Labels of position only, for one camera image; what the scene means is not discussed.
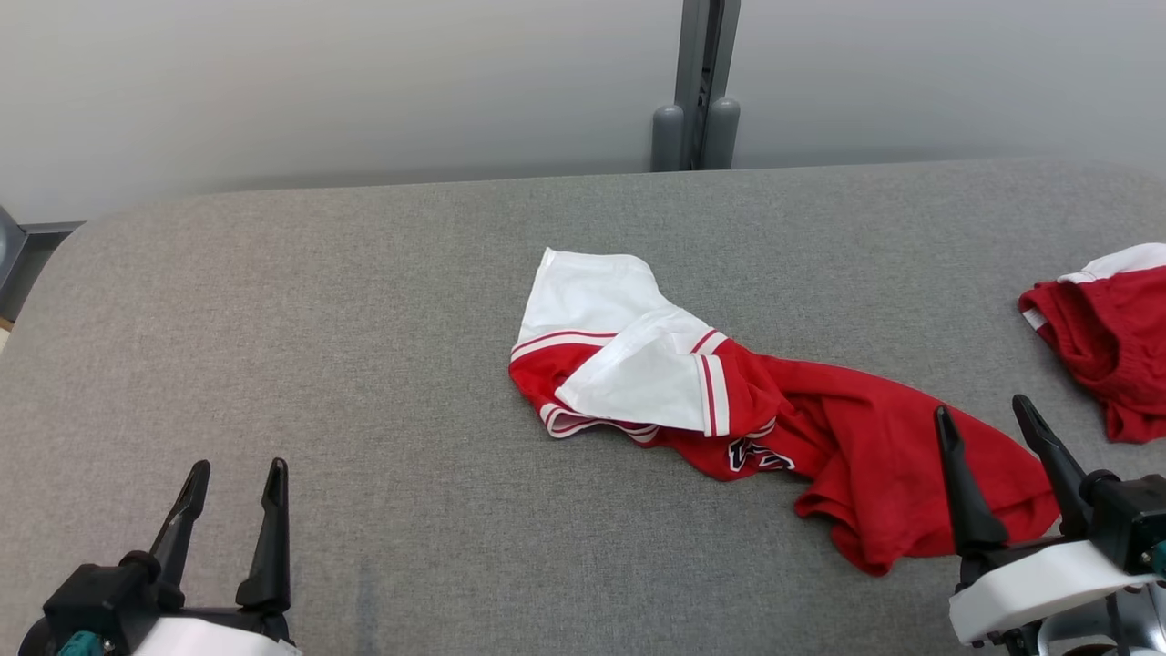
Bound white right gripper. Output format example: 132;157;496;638
933;394;1160;650

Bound grey rounded post foot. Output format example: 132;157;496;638
706;97;742;171
650;104;685;173

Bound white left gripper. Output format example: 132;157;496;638
130;456;303;656

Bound grey metal partition post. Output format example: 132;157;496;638
0;205;27;294
674;0;742;172

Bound dark grey floor rail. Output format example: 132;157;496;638
0;220;86;322

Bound red Bulls 23 jersey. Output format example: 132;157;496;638
507;247;1063;578

